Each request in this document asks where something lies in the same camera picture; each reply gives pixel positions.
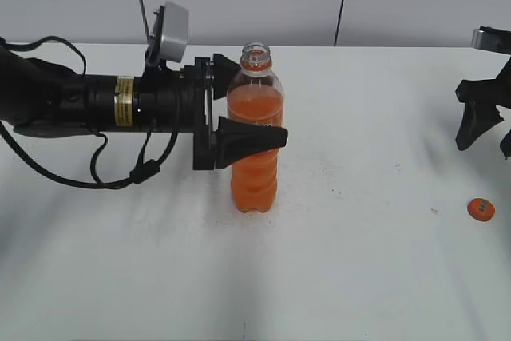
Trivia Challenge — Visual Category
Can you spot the orange bottle cap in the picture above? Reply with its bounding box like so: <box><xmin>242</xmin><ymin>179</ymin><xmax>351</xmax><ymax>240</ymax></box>
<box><xmin>467</xmin><ymin>197</ymin><xmax>496</xmax><ymax>222</ymax></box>

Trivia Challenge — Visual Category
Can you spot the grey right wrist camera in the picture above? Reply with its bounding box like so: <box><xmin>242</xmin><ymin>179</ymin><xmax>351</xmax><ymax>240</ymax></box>
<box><xmin>471</xmin><ymin>26</ymin><xmax>511</xmax><ymax>54</ymax></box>

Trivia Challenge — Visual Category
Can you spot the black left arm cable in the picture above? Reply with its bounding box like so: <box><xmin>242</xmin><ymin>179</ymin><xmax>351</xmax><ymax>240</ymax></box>
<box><xmin>0</xmin><ymin>35</ymin><xmax>179</xmax><ymax>191</ymax></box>

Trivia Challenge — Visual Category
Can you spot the orange soda plastic bottle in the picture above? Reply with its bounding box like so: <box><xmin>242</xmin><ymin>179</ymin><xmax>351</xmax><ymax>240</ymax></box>
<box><xmin>226</xmin><ymin>42</ymin><xmax>287</xmax><ymax>212</ymax></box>

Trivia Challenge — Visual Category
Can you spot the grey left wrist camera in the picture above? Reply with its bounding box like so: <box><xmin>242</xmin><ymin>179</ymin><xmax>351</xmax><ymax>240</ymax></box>
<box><xmin>145</xmin><ymin>2</ymin><xmax>189</xmax><ymax>66</ymax></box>

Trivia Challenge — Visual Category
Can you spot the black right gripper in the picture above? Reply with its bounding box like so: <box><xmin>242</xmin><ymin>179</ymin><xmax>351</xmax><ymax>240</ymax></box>
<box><xmin>455</xmin><ymin>60</ymin><xmax>511</xmax><ymax>157</ymax></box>

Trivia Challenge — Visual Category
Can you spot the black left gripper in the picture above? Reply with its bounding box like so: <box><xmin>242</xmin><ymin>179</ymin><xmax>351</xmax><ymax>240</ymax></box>
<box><xmin>133</xmin><ymin>54</ymin><xmax>288</xmax><ymax>170</ymax></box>

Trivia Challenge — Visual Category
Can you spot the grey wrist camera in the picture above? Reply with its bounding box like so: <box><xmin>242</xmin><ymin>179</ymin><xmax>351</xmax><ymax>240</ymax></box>
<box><xmin>471</xmin><ymin>26</ymin><xmax>511</xmax><ymax>54</ymax></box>
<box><xmin>145</xmin><ymin>2</ymin><xmax>189</xmax><ymax>66</ymax></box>

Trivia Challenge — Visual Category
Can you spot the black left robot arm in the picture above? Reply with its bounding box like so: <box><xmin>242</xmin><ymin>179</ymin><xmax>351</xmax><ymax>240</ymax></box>
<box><xmin>1</xmin><ymin>42</ymin><xmax>288</xmax><ymax>170</ymax></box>

